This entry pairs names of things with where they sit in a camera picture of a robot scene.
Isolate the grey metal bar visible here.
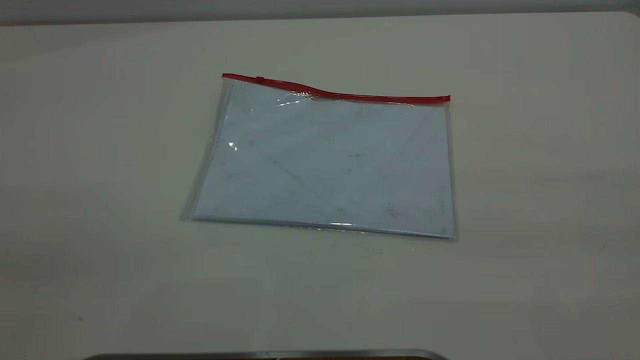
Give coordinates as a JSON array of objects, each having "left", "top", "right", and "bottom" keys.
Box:
[{"left": 82, "top": 349, "right": 448, "bottom": 360}]

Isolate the clear plastic zip bag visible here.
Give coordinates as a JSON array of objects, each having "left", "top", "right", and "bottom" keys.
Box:
[{"left": 180, "top": 73, "right": 457, "bottom": 242}]

